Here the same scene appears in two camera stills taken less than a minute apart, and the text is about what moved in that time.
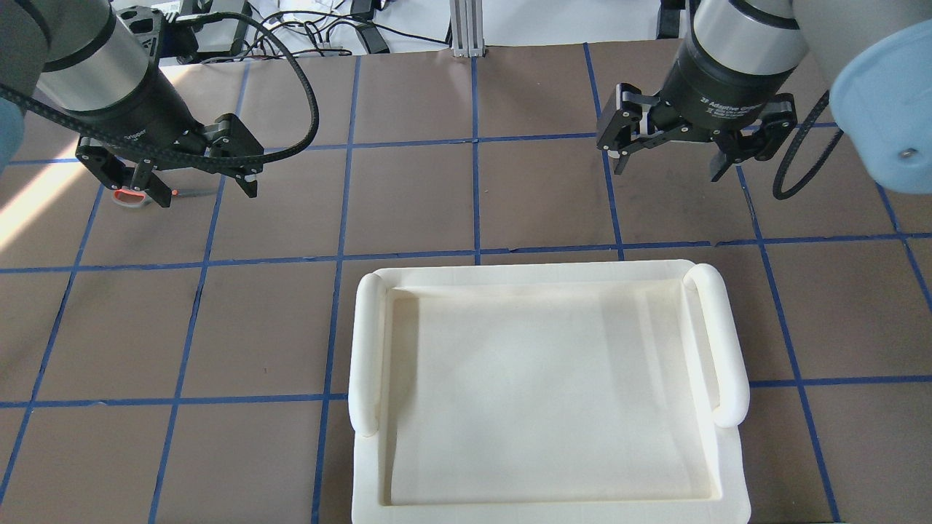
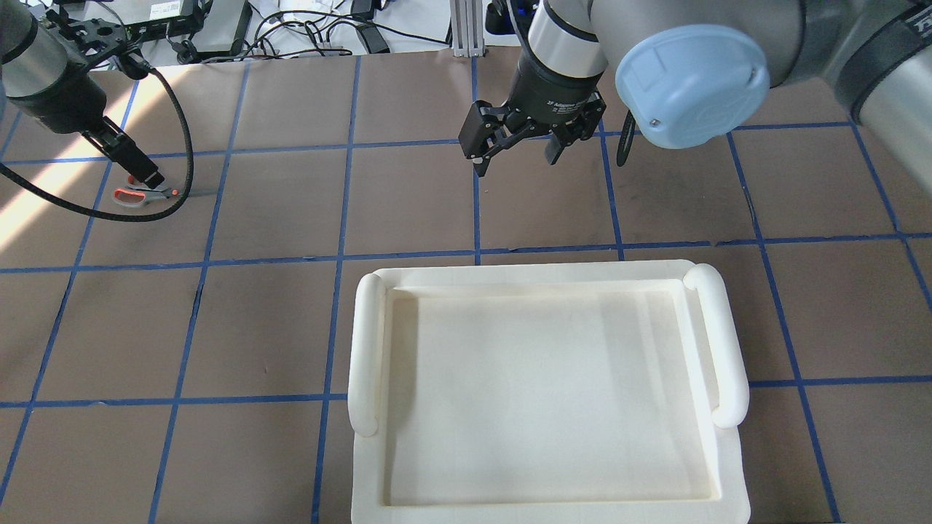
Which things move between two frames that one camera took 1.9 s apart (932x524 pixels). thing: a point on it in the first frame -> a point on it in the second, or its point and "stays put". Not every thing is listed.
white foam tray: x=574 y=393 stays put
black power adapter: x=373 y=39 stays put
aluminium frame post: x=467 y=30 stays put
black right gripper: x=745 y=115 -> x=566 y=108
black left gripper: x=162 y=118 -> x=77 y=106
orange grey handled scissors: x=135 y=198 stays put
